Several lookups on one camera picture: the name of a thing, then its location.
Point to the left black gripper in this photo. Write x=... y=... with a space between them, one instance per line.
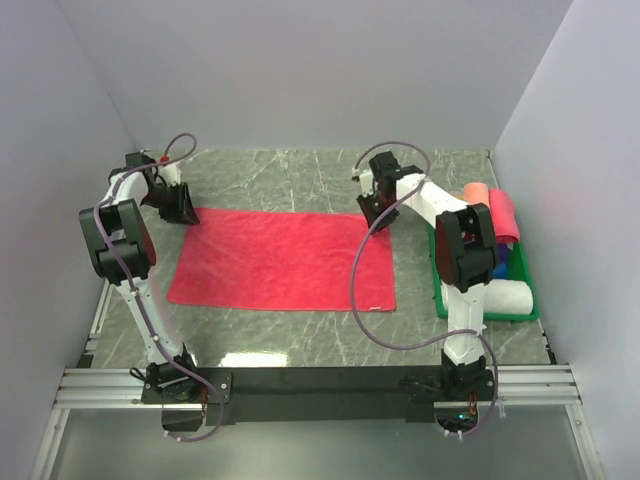
x=184 y=210

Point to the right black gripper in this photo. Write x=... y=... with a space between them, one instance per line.
x=365 y=203

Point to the red towel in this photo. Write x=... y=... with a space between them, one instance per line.
x=272 y=261

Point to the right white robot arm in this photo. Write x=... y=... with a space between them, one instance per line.
x=465 y=258

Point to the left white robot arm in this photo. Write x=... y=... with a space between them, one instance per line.
x=122 y=252

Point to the orange rolled towel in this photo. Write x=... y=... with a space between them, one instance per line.
x=476 y=193

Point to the pink rolled towel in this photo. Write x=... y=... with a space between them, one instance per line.
x=503 y=217

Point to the purple towel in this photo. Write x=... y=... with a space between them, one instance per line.
x=504 y=250

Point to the blue towel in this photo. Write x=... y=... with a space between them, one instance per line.
x=501 y=272

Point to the white rolled towel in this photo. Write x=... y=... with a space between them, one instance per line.
x=502 y=298

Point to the green plastic bin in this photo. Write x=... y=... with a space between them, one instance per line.
x=518 y=269

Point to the black base beam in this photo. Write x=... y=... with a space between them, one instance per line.
x=272 y=394

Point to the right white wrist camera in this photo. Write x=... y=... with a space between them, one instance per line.
x=366 y=179

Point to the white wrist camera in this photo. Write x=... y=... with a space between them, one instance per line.
x=169 y=172
x=366 y=179

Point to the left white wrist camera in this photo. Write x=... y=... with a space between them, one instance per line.
x=169 y=172

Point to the aluminium rail frame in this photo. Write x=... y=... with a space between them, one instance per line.
x=112 y=389

